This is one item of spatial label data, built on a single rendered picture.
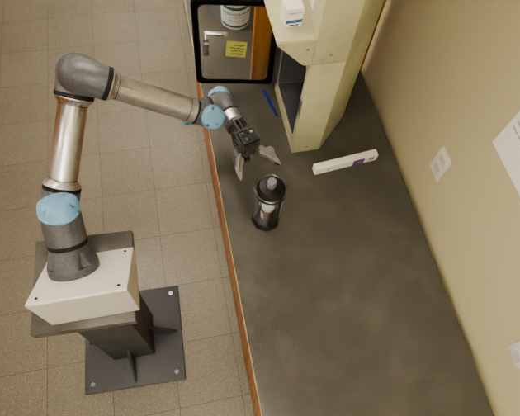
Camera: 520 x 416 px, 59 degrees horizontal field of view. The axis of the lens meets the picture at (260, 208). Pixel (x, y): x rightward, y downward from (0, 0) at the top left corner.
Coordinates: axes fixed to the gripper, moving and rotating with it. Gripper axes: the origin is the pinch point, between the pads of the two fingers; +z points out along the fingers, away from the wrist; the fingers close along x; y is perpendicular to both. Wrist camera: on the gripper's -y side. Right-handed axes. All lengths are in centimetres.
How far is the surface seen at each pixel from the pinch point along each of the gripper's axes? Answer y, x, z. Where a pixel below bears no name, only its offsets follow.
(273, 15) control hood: 37.1, 14.7, -27.0
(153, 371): -112, -62, 23
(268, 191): 4.1, -2.1, 9.0
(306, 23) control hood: 37.1, 21.9, -20.5
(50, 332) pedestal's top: -20, -79, 15
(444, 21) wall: 33, 65, -9
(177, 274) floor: -114, -33, -19
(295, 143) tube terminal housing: -13.5, 22.4, -13.5
